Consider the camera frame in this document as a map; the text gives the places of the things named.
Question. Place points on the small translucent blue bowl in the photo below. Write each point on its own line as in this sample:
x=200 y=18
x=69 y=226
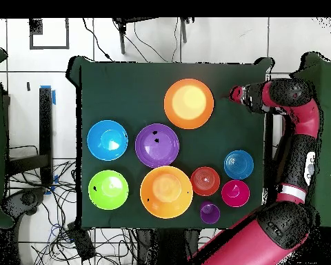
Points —
x=238 y=164

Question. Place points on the large blue bowl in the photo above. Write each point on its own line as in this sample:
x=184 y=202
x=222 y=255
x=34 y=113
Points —
x=107 y=140

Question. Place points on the black chair base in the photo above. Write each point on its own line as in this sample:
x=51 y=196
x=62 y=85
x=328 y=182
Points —
x=27 y=198

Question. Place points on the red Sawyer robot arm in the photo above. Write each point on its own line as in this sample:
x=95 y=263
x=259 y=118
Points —
x=306 y=118

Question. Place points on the blue tape strip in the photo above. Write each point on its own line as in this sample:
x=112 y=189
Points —
x=54 y=97

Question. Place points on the black power strip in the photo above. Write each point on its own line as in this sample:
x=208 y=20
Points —
x=81 y=243

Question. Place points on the black metal stand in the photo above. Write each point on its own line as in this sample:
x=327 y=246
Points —
x=45 y=132

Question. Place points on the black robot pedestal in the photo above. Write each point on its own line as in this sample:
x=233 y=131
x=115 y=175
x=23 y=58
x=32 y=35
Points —
x=168 y=248

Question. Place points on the black square frame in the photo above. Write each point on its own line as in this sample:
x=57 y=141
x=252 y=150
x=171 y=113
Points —
x=35 y=26

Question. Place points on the purple plastic bowl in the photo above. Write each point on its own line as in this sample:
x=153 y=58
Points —
x=157 y=145

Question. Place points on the large orange bowl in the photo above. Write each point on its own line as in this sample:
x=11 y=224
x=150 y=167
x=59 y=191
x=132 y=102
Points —
x=166 y=191
x=189 y=103

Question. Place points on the purple plastic cup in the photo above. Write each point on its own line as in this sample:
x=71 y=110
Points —
x=209 y=212

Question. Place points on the dark green tablecloth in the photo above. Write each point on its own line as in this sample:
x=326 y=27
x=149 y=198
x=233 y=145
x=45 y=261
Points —
x=113 y=96

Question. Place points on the red plastic bowl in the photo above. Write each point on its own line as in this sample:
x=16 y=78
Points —
x=205 y=181

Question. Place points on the pink plastic bowl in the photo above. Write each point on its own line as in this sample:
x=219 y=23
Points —
x=235 y=193

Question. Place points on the green plastic bowl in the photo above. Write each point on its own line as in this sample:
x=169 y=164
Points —
x=108 y=190

